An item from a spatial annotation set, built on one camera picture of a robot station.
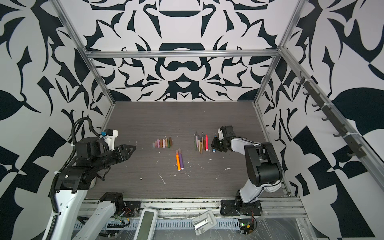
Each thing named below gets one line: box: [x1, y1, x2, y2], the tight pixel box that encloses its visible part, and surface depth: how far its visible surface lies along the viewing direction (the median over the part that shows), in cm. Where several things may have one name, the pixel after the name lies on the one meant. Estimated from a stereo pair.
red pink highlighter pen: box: [205, 134, 209, 152], surface depth 98 cm
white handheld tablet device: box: [133, 208, 159, 240], surface depth 68 cm
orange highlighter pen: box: [175, 149, 182, 172], surface depth 91 cm
